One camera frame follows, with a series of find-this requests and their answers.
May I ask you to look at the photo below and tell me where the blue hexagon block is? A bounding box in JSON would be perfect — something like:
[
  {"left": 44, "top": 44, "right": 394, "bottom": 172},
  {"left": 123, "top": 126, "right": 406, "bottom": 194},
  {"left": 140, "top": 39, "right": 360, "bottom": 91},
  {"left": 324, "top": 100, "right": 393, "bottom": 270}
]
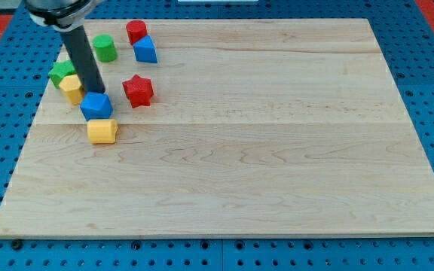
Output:
[{"left": 80, "top": 92, "right": 113, "bottom": 121}]

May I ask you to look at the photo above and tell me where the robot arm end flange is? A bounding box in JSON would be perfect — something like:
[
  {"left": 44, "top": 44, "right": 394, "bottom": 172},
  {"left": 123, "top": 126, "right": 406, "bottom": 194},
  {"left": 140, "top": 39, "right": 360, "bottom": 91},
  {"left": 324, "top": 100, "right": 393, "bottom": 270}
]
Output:
[{"left": 23, "top": 0, "right": 102, "bottom": 32}]

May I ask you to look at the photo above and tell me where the red star block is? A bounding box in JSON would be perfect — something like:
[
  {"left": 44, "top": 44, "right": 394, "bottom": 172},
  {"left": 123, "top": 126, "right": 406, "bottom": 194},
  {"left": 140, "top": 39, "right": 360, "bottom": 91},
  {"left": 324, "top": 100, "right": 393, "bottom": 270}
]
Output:
[{"left": 122, "top": 75, "right": 154, "bottom": 108}]

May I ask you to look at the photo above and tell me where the green star block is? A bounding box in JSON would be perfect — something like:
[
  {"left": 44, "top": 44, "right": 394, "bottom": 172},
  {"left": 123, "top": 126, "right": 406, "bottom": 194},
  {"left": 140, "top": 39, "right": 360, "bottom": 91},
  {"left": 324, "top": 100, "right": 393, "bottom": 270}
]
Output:
[{"left": 48, "top": 59, "right": 77, "bottom": 89}]

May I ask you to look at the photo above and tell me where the wooden board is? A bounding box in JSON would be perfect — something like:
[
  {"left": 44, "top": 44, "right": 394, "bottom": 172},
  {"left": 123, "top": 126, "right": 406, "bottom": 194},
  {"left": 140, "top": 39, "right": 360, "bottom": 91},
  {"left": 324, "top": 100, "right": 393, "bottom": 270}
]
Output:
[{"left": 0, "top": 19, "right": 434, "bottom": 239}]

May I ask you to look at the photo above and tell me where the blue triangle block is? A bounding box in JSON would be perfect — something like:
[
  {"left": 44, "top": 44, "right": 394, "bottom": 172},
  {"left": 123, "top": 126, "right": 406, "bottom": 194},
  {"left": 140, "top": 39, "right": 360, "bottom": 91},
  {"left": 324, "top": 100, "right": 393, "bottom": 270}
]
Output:
[{"left": 133, "top": 35, "right": 157, "bottom": 63}]

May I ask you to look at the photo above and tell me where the yellow heart block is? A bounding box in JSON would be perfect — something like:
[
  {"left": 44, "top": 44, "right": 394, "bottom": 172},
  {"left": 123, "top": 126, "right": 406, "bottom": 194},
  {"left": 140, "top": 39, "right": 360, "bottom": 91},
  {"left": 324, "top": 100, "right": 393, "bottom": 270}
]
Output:
[{"left": 87, "top": 119, "right": 118, "bottom": 144}]

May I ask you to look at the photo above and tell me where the red cylinder block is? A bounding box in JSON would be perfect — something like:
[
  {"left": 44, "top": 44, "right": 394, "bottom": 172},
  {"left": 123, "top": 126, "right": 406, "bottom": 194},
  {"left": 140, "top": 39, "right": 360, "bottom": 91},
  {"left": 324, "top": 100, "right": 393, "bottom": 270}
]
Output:
[{"left": 126, "top": 20, "right": 148, "bottom": 45}]

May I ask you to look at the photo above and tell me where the green cylinder block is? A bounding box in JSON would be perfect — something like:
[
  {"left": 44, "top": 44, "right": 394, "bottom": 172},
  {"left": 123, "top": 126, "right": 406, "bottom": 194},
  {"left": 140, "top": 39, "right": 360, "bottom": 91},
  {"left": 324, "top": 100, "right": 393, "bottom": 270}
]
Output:
[{"left": 92, "top": 34, "right": 118, "bottom": 62}]

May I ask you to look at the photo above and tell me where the yellow pentagon block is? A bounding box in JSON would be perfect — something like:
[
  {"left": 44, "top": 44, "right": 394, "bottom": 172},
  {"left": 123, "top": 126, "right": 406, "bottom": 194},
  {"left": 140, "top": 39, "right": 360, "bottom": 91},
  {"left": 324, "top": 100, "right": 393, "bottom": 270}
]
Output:
[{"left": 59, "top": 75, "right": 84, "bottom": 105}]

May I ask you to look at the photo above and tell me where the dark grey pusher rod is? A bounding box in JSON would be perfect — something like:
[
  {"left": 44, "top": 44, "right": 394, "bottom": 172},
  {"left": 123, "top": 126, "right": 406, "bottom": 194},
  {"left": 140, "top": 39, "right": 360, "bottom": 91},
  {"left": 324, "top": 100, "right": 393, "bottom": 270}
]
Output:
[{"left": 60, "top": 26, "right": 105, "bottom": 93}]

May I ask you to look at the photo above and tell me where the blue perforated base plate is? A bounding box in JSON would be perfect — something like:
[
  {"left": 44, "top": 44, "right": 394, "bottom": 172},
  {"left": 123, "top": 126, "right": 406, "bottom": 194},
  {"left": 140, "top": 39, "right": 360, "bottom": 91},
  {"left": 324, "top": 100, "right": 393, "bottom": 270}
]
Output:
[{"left": 0, "top": 0, "right": 434, "bottom": 270}]

